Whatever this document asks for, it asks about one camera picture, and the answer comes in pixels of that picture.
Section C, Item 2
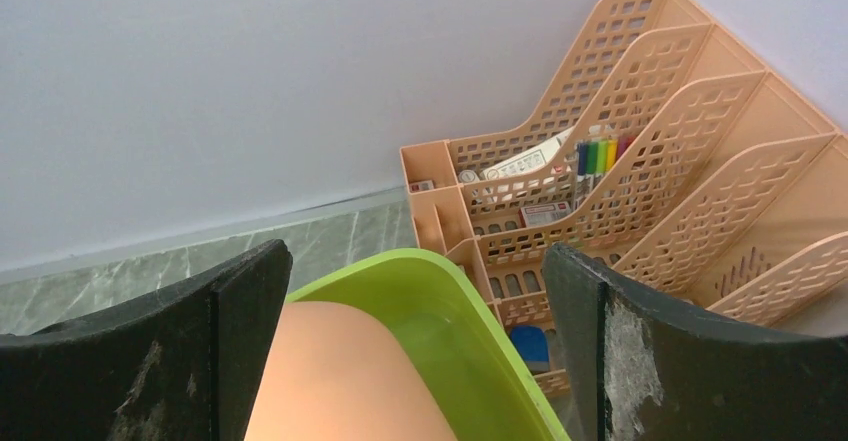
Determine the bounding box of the green plastic tub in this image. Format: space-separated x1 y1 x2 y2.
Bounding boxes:
286 248 569 440

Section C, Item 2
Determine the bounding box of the blue eraser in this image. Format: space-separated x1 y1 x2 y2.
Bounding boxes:
508 325 550 374

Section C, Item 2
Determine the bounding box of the coloured marker set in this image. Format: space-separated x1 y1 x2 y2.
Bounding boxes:
572 134 636 207

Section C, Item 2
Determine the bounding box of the orange plastic file organizer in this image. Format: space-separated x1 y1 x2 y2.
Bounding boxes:
400 0 848 400

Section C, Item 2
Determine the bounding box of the small red white box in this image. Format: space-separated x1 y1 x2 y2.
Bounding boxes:
519 202 573 227

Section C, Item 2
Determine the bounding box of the orange plastic bucket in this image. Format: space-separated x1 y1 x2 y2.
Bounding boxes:
245 301 456 440

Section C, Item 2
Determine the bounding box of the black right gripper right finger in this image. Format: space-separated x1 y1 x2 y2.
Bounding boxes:
542 243 847 440

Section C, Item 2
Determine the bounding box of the white paper booklet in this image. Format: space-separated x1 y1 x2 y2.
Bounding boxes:
480 128 573 180

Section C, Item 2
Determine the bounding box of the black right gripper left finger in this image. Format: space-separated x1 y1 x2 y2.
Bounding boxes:
1 239 293 440

